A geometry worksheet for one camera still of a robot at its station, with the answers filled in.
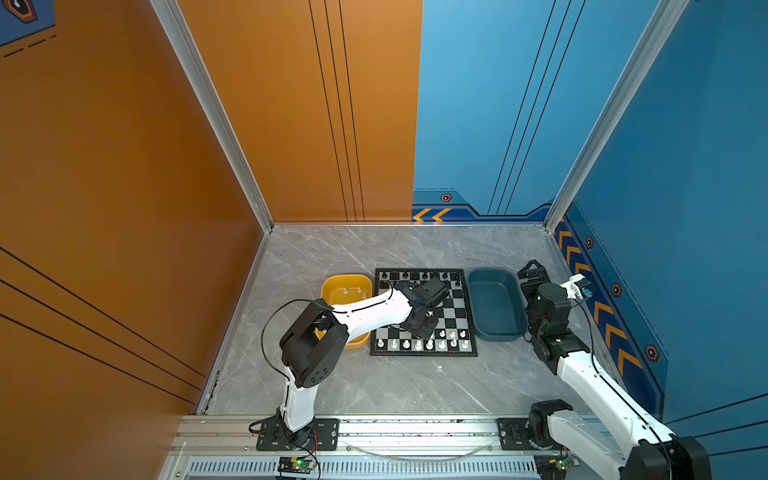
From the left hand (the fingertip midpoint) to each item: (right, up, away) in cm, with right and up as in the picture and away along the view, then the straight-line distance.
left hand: (425, 327), depth 88 cm
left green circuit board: (-31, -28, -17) cm, 46 cm away
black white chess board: (+8, -2, -1) cm, 8 cm away
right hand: (+28, +18, -8) cm, 34 cm away
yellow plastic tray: (-25, +10, +12) cm, 30 cm away
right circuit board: (+29, -29, -17) cm, 44 cm away
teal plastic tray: (+24, +5, +9) cm, 26 cm away
